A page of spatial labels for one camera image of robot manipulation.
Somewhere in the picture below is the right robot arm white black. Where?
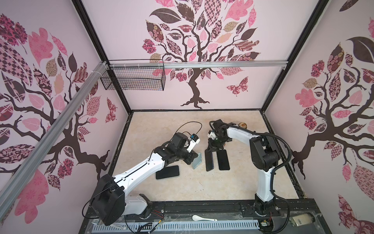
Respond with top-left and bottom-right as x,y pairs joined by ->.
205,120 -> 288,216

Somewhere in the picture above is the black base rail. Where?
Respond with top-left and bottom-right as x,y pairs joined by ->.
79,199 -> 331,234

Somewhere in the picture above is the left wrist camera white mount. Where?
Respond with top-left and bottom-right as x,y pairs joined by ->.
187,134 -> 200,153

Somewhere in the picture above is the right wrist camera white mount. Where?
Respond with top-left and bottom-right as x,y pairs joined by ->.
207,131 -> 217,140

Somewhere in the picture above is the black wire basket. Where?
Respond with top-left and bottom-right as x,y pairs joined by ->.
100,58 -> 166,91

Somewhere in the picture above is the white slotted cable duct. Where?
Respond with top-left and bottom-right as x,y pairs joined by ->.
92,220 -> 260,234

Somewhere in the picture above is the black phone white case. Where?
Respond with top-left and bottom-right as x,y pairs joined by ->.
155,165 -> 180,180

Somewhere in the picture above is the white plastic spoon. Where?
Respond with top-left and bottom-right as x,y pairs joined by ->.
192,214 -> 218,222

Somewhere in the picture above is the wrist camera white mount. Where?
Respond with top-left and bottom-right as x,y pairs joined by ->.
207,131 -> 217,140
187,134 -> 200,153

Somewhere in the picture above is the grey box on base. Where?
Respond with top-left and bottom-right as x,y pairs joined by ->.
289,213 -> 315,227

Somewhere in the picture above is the black phone clear case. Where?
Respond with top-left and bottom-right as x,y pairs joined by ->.
205,149 -> 214,172

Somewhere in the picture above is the aluminium bar left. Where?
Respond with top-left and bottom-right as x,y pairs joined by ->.
1,61 -> 108,218

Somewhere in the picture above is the aluminium bar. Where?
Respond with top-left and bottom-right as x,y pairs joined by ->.
110,60 -> 288,69
1,61 -> 108,218

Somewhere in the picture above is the black smartphone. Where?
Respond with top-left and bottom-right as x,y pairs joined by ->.
217,149 -> 230,171

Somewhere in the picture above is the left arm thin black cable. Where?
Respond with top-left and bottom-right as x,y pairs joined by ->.
174,121 -> 203,138

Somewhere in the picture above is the green beverage can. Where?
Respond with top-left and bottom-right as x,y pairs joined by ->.
238,122 -> 247,129

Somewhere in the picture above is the light blue phone case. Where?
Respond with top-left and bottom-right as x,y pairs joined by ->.
191,153 -> 202,170

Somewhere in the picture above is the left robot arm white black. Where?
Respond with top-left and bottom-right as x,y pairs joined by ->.
89,132 -> 200,226

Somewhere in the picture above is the aluminium bar back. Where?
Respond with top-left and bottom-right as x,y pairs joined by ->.
110,60 -> 288,69

